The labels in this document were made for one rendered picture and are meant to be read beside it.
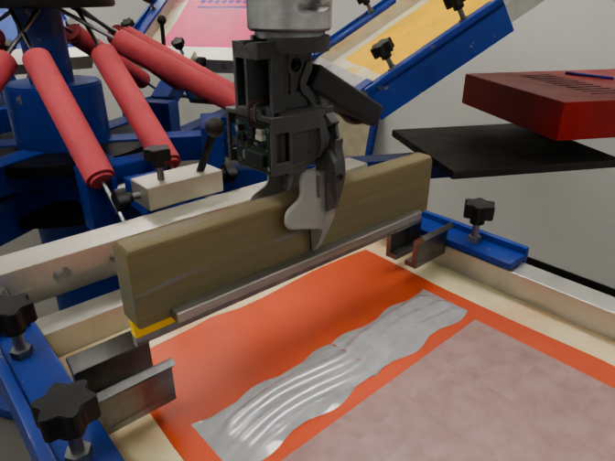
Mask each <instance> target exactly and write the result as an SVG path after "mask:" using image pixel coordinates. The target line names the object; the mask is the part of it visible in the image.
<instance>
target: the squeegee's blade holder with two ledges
mask: <svg viewBox="0 0 615 461"><path fill-rule="evenodd" d="M421 217H422V211H420V210H418V209H411V210H409V211H407V212H405V213H402V214H400V215H397V216H395V217H392V218H390V219H388V220H385V221H382V222H380V223H377V224H375V225H372V226H371V227H368V228H366V229H363V230H359V231H357V232H355V233H353V234H351V235H348V236H346V237H343V238H341V239H338V240H336V241H333V242H331V243H328V244H326V245H323V246H321V247H319V248H318V249H317V250H315V251H309V252H305V253H303V254H301V255H298V256H297V257H294V258H292V259H289V260H287V261H284V262H282V263H279V264H276V265H274V266H272V267H269V268H267V269H264V270H262V271H260V272H258V273H254V274H251V275H249V276H247V277H244V278H243V279H240V280H238V281H235V282H233V283H230V284H226V285H225V286H222V287H220V288H218V289H215V290H213V291H210V292H208V293H206V294H204V295H200V296H197V297H195V298H192V299H190V300H188V301H186V302H184V303H181V304H179V305H176V306H172V307H170V311H171V317H172V318H173V319H174V320H175V321H176V322H177V323H181V322H183V321H185V320H188V319H190V318H192V317H194V316H197V315H200V314H202V313H204V312H207V311H209V310H211V309H212V308H215V307H217V306H221V305H223V304H225V303H228V302H230V301H232V300H234V299H236V298H238V297H241V296H243V295H246V294H249V293H251V292H252V291H255V290H257V289H259V288H262V287H264V286H266V285H269V284H271V283H274V282H276V281H278V280H280V279H283V278H285V277H287V276H289V275H291V274H293V273H297V272H299V271H302V270H304V269H306V268H308V267H310V266H312V265H314V264H317V263H320V262H323V261H325V260H327V259H329V258H331V257H333V256H336V255H338V254H340V253H342V252H346V251H347V250H350V249H352V248H354V247H357V246H359V245H361V244H364V243H365V242H367V241H371V240H373V239H375V238H378V237H380V236H382V235H384V234H386V233H388V232H391V231H394V230H397V229H399V228H401V227H403V226H405V225H407V224H409V223H412V222H414V221H416V220H420V219H421Z"/></svg>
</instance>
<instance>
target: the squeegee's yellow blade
mask: <svg viewBox="0 0 615 461"><path fill-rule="evenodd" d="M129 322H130V328H131V332H132V335H133V336H134V337H135V338H140V337H142V336H144V335H146V334H148V333H151V332H153V331H155V330H158V329H160V328H161V327H165V326H167V325H170V324H172V323H174V322H176V321H175V320H174V319H173V318H172V317H169V318H167V319H165V320H162V321H160V322H157V323H155V324H154V325H151V326H149V327H145V328H143V329H140V328H137V327H136V325H135V324H134V323H133V322H132V321H131V320H129Z"/></svg>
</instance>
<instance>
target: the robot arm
mask: <svg viewBox="0 0 615 461"><path fill-rule="evenodd" d="M246 16H247V27H248V28H249V29H250V30H251V31H254V34H252V35H251V39H240V40H232V60H233V75H234V90H235V105H233V106H227V107H226V120H227V134H228V146H229V160H231V161H232V160H235V159H237V160H238V163H239V164H241V165H243V166H247V167H250V168H251V169H254V170H256V171H259V172H261V173H264V174H266V175H267V181H266V183H265V185H264V186H263V187H262V188H260V189H259V190H258V191H257V192H255V193H254V194H253V195H252V197H251V200H250V201H253V200H256V199H259V198H264V197H268V196H271V195H274V194H277V193H280V192H284V191H287V190H289V189H293V188H299V196H298V198H297V200H296V201H295V202H294V203H293V204H292V205H291V206H290V208H289V209H288V210H287V211H286V214H285V225H286V227H287V228H288V229H289V230H292V231H296V230H310V231H309V235H310V248H311V250H312V251H315V250H317V249H318V248H319V246H320V245H321V243H322V242H323V241H324V239H325V237H326V235H327V233H328V231H329V227H330V225H331V222H332V221H333V218H334V215H335V211H336V208H337V207H338V206H339V204H340V197H341V193H342V190H343V186H344V182H345V175H346V166H345V158H344V154H343V149H342V143H343V138H342V137H340V133H339V127H338V123H339V122H340V121H339V119H338V118H337V116H336V115H335V114H334V113H336V114H338V115H339V116H340V117H341V118H342V119H343V120H344V121H345V122H346V123H349V124H362V123H363V124H367V125H370V126H376V125H377V123H378V121H379V119H380V116H381V114H382V111H383V107H382V105H381V104H380V103H378V102H376V101H375V100H373V99H372V98H370V97H369V95H368V94H367V93H365V92H364V91H359V90H358V89H356V88H355V87H353V86H352V85H350V84H349V83H348V82H347V81H345V80H343V79H342V78H340V77H339V76H337V75H336V74H334V73H333V72H331V71H329V70H327V69H326V68H324V67H323V66H321V65H318V64H314V63H312V62H311V53H319V52H326V51H329V39H330V35H328V34H325V31H329V30H330V29H331V28H332V0H246ZM232 122H235V131H236V145H237V147H234V148H233V143H232ZM311 165H315V166H316V169H313V168H307V169H305V166H311Z"/></svg>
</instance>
